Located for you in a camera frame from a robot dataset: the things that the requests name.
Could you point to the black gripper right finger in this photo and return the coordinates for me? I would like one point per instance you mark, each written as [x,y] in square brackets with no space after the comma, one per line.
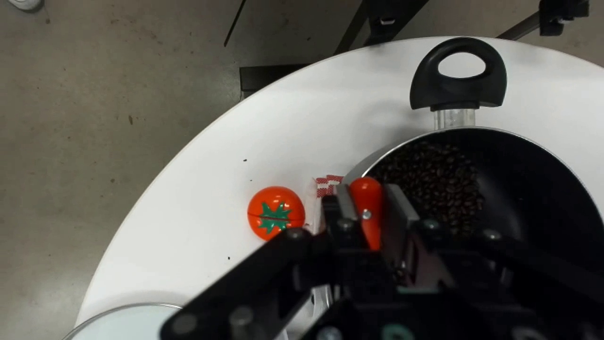
[505,288]

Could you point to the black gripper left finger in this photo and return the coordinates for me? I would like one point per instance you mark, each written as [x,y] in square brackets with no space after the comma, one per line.
[262,295]

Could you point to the black cooking pot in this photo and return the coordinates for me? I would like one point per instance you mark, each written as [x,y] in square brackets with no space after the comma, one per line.
[532,195]

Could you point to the red handled metal spoon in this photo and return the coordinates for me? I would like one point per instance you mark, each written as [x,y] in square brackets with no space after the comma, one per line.
[367,197]

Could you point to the coffee beans in pot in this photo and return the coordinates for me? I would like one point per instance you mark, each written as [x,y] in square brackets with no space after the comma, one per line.
[439,180]

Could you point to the orange toy tomato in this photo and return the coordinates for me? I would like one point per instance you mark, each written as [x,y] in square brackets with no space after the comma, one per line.
[273,210]

